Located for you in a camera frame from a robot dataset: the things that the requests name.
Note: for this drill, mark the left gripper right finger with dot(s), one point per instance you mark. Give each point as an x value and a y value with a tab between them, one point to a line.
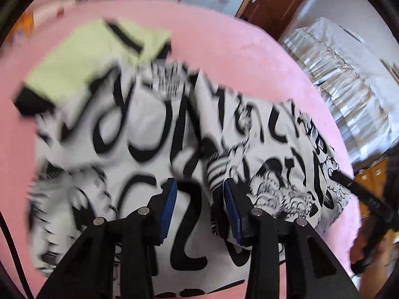
311	269

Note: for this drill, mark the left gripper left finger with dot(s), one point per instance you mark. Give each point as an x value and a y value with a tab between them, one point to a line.
87	269

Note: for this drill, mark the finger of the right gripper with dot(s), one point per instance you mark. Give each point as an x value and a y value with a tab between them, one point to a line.
352	186

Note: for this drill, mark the black white graffiti shirt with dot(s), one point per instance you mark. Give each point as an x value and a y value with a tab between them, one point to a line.
115	119

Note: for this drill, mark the right hand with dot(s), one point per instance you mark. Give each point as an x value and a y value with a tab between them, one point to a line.
356	251

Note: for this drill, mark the wooden drawer chest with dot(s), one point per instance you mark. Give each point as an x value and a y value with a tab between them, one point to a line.
374	177

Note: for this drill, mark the lace covered furniture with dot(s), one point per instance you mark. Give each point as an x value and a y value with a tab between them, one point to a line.
359	91

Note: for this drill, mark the pink bed sheet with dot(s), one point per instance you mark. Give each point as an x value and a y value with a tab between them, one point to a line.
232	52

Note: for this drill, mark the brown wooden door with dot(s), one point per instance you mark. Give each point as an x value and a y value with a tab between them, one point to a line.
273	16

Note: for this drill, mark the folded pink bear quilt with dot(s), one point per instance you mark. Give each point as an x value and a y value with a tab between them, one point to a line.
36	17

